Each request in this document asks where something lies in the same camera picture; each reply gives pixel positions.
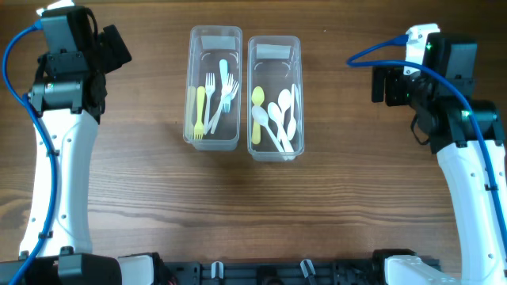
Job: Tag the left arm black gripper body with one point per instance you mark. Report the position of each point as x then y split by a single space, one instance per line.
112 53

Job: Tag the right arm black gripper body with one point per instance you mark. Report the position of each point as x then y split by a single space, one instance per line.
402 89

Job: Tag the yellow plastic fork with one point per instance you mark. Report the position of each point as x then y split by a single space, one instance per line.
198 132

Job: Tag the white spoon bowl up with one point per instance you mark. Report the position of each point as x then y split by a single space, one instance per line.
284 102

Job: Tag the thick-handled white spoon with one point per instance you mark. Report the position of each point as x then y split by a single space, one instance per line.
292 125

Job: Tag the clear plastic container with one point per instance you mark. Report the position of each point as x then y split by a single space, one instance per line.
274 64
207 46

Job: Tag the white spoon bowl down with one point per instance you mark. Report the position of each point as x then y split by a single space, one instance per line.
284 149

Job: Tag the yellow plastic spoon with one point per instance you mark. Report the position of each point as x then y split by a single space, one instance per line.
257 98

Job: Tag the pale blue plastic fork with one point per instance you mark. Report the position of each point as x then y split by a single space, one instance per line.
223 69

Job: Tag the thin white plastic fork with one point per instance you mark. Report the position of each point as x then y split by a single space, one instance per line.
234 89

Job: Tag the thin-handled white spoon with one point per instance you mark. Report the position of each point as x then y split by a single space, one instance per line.
261 116

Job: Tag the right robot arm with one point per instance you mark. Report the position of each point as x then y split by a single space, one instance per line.
436 80

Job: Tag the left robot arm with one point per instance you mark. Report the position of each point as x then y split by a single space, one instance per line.
65 104

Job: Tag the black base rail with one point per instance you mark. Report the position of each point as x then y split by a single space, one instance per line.
338 272

